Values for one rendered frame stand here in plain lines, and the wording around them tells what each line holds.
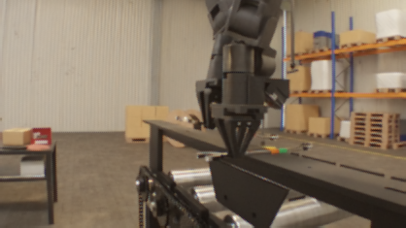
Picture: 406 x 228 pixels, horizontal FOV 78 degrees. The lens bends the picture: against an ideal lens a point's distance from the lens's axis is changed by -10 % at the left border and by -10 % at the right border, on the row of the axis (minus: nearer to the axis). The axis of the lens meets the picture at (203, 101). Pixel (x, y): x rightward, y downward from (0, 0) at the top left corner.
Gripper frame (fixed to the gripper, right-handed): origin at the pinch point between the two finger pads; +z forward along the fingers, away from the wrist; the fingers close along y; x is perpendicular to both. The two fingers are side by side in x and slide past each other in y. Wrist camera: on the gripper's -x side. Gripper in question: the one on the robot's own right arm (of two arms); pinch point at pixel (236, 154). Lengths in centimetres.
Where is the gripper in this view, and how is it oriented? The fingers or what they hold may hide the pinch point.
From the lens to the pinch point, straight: 52.0
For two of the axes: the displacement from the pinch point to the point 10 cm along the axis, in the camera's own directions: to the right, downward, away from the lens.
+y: -4.2, -0.2, 9.1
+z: -0.2, 10.0, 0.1
